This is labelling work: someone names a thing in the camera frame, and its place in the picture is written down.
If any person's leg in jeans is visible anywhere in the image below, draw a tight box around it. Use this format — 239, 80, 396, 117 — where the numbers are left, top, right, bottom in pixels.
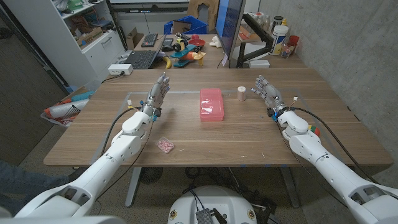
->
0, 160, 71, 215

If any white labelled canister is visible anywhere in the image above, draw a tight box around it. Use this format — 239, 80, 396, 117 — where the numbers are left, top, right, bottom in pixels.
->
270, 25, 290, 57

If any colourful toy airplane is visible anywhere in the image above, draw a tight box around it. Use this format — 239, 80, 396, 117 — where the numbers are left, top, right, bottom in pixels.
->
170, 32, 206, 68

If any red cup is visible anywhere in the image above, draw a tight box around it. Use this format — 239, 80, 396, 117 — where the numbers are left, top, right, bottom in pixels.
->
287, 35, 300, 54

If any large monitor screen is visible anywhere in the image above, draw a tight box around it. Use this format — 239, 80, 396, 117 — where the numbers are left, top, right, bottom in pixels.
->
215, 0, 247, 60

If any white robot torso base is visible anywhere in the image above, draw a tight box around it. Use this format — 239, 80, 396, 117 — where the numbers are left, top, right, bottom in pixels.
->
167, 185, 258, 224

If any pink plastic pencil case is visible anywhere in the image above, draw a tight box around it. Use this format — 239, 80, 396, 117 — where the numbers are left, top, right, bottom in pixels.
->
200, 88, 225, 122

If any bin of rolled items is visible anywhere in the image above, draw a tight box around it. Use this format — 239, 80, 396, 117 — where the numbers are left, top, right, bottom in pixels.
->
40, 90, 96, 128

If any white shelf cabinet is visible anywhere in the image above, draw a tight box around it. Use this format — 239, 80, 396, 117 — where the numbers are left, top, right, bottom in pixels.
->
2, 0, 127, 88

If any black keyboard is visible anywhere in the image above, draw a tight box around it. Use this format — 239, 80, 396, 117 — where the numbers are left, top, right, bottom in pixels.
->
141, 33, 159, 49

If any black laptop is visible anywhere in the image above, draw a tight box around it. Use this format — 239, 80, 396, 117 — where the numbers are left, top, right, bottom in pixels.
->
123, 37, 167, 70

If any red green orange ball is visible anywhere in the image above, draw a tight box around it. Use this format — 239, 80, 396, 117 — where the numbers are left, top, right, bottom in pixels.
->
308, 124, 322, 137

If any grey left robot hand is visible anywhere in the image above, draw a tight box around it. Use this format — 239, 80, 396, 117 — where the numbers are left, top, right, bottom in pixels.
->
142, 72, 171, 118

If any white flat box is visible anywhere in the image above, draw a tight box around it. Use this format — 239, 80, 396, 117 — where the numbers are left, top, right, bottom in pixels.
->
248, 59, 271, 69

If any small tray of pink pieces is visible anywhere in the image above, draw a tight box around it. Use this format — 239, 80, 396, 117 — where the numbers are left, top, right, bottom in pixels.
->
155, 136, 175, 154

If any white small figurine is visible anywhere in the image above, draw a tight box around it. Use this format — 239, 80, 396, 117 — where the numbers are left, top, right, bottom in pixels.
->
209, 35, 223, 49

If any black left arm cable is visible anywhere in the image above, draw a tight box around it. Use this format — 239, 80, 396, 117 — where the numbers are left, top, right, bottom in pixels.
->
95, 106, 155, 202

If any cardboard box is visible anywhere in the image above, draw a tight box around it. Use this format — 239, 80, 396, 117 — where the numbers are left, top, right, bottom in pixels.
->
125, 27, 145, 50

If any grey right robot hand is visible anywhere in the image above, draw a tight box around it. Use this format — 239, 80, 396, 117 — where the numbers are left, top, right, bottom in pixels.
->
251, 75, 290, 118

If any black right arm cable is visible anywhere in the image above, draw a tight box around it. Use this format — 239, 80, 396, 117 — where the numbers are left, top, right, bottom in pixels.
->
273, 106, 382, 208

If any black lidded jar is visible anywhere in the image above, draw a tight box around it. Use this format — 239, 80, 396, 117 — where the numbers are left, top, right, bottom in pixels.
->
271, 16, 284, 32

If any blue plastic bin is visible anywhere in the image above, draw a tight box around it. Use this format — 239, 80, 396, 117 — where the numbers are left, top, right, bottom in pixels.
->
164, 15, 208, 35

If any red bowl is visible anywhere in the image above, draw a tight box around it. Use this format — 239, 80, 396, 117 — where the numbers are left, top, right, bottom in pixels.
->
188, 38, 206, 49

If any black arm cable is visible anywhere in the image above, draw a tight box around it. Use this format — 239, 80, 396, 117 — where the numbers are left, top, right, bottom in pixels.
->
273, 106, 382, 208
95, 106, 155, 202

